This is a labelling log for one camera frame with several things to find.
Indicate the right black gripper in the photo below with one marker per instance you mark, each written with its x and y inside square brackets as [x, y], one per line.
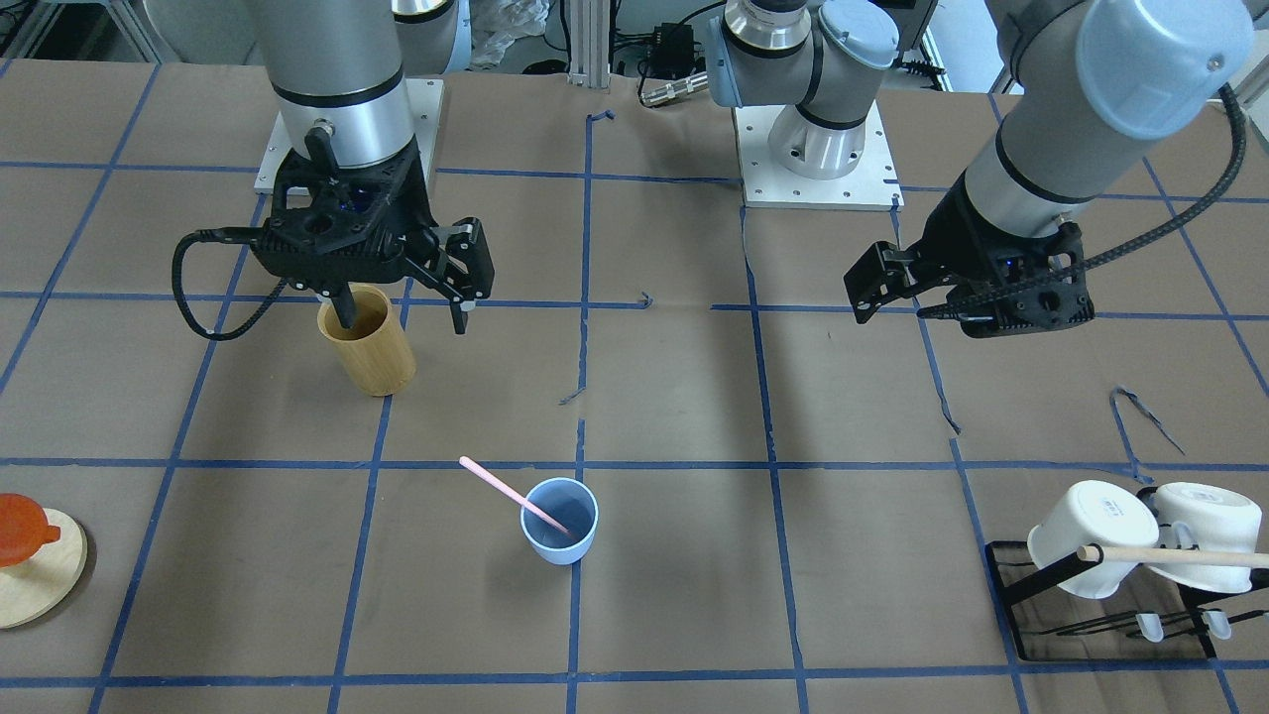
[443, 253]

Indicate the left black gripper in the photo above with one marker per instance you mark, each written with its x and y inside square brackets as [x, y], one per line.
[967, 230]

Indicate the light blue cup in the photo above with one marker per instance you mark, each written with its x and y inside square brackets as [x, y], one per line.
[572, 505]

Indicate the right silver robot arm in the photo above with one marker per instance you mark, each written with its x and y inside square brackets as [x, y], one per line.
[337, 69]

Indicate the orange cup on stand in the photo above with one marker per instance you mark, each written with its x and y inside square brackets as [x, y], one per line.
[25, 529]

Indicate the bamboo cylinder holder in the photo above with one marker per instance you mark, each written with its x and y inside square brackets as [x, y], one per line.
[373, 351]

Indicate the white mug near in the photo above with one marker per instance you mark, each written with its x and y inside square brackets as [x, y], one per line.
[1092, 513]

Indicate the white mug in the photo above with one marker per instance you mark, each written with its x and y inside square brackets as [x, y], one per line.
[1206, 517]
[1092, 513]

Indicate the white mug far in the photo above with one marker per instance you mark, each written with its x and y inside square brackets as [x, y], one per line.
[1206, 517]

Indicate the wooden mug tree stand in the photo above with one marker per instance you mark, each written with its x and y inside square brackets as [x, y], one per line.
[31, 589]

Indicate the aluminium frame post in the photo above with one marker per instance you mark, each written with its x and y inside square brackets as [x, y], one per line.
[590, 29]

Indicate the black wire mug rack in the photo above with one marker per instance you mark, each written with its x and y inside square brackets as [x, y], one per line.
[1148, 619]

